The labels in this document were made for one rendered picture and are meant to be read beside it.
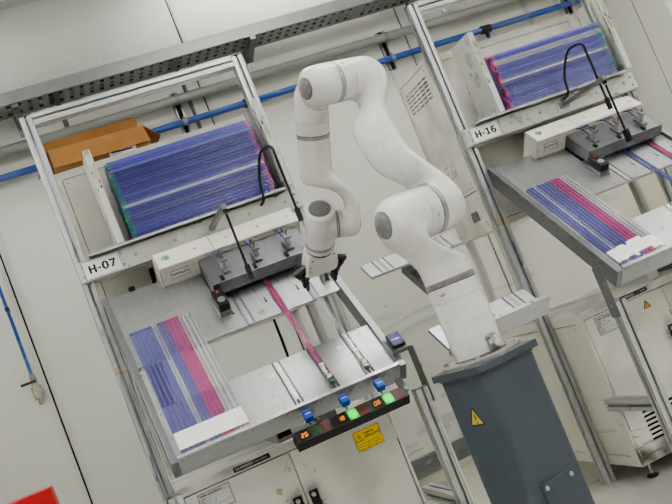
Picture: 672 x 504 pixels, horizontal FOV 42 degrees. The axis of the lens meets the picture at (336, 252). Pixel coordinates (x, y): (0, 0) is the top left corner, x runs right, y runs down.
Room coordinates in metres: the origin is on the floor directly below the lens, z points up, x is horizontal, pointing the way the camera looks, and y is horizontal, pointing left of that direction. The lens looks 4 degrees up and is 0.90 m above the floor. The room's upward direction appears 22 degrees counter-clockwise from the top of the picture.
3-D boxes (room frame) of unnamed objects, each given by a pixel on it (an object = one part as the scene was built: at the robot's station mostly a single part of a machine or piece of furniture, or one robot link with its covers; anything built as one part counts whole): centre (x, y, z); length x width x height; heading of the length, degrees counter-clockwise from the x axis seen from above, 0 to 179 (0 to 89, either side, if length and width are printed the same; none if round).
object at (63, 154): (3.13, 0.56, 1.82); 0.68 x 0.30 x 0.20; 107
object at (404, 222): (1.99, -0.19, 1.00); 0.19 x 0.12 x 0.24; 122
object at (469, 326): (2.01, -0.22, 0.79); 0.19 x 0.19 x 0.18
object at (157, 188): (2.88, 0.36, 1.52); 0.51 x 0.13 x 0.27; 107
